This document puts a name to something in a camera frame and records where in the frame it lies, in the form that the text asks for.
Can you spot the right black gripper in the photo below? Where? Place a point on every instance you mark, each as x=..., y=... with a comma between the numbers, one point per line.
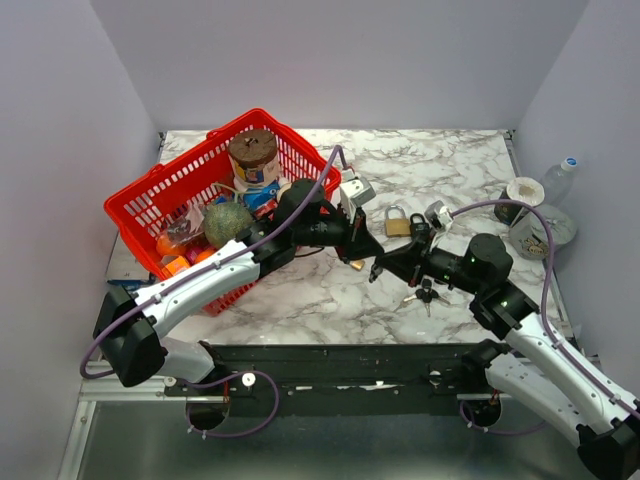
x=405, y=262

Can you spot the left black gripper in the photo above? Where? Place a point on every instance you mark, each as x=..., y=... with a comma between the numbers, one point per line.
x=358, y=243

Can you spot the small brass padlock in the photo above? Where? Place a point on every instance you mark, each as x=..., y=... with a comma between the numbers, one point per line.
x=357, y=265

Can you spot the large brass padlock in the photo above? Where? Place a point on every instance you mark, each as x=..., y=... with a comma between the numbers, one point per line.
x=396, y=223

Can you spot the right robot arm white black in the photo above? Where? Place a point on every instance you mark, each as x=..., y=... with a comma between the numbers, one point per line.
x=539, y=367

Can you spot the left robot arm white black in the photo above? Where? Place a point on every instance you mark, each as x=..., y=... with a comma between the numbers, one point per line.
x=132, y=329

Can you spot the black-headed key bunch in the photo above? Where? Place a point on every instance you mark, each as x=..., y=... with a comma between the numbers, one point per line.
x=427, y=295

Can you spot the black padlock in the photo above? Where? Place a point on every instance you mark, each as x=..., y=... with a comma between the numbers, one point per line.
x=418, y=225

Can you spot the grey-wrapped toilet paper roll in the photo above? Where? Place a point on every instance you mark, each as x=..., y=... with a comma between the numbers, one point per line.
x=528, y=235

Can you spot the green netted melon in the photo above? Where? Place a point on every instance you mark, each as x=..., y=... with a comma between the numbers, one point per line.
x=222, y=222

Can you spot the brown-lid ice cream cup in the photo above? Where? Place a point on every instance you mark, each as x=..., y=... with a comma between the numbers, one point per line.
x=254, y=157

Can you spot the clear plastic water bottle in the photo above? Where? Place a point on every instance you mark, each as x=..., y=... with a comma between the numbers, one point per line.
x=558, y=180

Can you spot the orange snack box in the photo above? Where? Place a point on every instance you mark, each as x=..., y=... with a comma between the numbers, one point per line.
x=172, y=265

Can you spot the orange fruit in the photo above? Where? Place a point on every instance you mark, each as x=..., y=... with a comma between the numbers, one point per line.
x=166, y=247

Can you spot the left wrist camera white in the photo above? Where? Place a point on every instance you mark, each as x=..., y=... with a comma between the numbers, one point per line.
x=355, y=191

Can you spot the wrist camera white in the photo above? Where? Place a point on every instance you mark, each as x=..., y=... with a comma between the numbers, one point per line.
x=439, y=216
x=355, y=191

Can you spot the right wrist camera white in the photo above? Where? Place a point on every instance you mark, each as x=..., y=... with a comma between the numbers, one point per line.
x=439, y=216

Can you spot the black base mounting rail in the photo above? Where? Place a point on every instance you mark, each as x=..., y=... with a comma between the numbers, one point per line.
x=336, y=380

